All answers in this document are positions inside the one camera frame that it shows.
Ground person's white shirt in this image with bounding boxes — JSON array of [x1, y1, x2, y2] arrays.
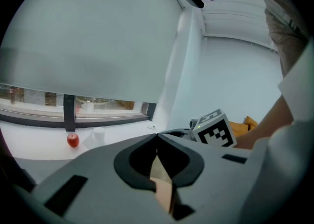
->
[[277, 38, 314, 124]]

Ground white paper cup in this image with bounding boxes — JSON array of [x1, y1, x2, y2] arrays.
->
[[82, 127, 106, 149]]

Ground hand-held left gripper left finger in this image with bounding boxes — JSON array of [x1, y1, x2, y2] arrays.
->
[[31, 133, 178, 224]]

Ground person's right forearm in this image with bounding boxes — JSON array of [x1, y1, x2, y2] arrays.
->
[[233, 94, 294, 150]]

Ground black window frame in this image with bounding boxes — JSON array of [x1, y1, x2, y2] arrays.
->
[[0, 94, 157, 132]]

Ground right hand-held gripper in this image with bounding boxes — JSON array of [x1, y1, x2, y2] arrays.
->
[[188, 108, 238, 149]]

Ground red apple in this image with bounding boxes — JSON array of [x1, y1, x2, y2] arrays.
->
[[66, 132, 80, 148]]

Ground person's brown vest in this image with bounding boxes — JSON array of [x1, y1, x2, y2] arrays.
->
[[257, 0, 310, 78]]

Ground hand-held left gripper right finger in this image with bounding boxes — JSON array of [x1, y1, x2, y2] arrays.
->
[[157, 132, 252, 224]]

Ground yellow cushion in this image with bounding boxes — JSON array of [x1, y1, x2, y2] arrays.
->
[[228, 116, 259, 138]]

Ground grey roller window blind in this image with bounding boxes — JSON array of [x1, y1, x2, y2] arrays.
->
[[0, 0, 184, 104]]

